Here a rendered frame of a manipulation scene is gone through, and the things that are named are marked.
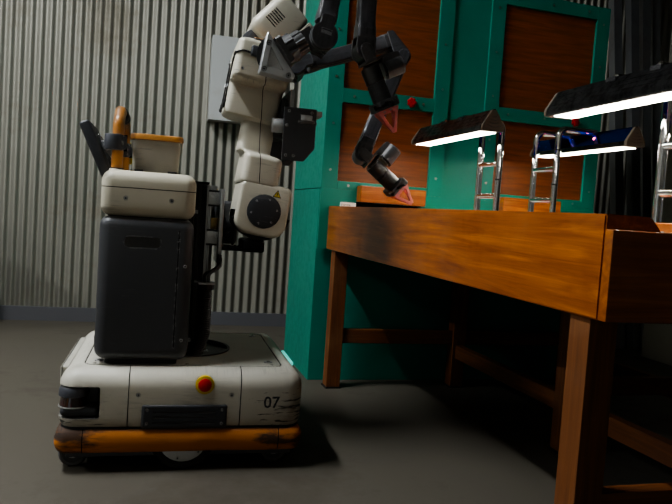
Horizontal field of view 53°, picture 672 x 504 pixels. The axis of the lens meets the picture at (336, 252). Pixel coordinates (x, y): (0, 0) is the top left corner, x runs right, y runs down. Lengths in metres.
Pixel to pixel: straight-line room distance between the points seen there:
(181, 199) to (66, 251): 2.39
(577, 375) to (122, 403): 1.18
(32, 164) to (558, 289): 3.41
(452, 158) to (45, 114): 2.36
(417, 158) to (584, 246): 1.84
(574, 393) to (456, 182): 1.92
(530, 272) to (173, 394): 1.02
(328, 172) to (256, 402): 1.26
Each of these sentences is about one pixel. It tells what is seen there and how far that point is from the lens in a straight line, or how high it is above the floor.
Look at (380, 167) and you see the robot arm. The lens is 2.38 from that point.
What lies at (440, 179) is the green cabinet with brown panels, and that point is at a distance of 3.08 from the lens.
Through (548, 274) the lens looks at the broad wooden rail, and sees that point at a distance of 1.38.
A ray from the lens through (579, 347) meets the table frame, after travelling 1.32.
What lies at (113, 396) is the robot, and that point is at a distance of 1.93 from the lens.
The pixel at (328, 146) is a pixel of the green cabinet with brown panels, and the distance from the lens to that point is 2.91.
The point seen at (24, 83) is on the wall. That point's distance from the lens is 4.31.
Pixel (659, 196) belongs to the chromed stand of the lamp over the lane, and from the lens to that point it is 1.89.
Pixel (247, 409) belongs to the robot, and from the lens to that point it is 1.95.
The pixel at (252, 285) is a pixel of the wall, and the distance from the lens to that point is 4.25.
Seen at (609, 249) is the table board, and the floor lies 0.70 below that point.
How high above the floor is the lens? 0.73
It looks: 3 degrees down
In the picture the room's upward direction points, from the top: 4 degrees clockwise
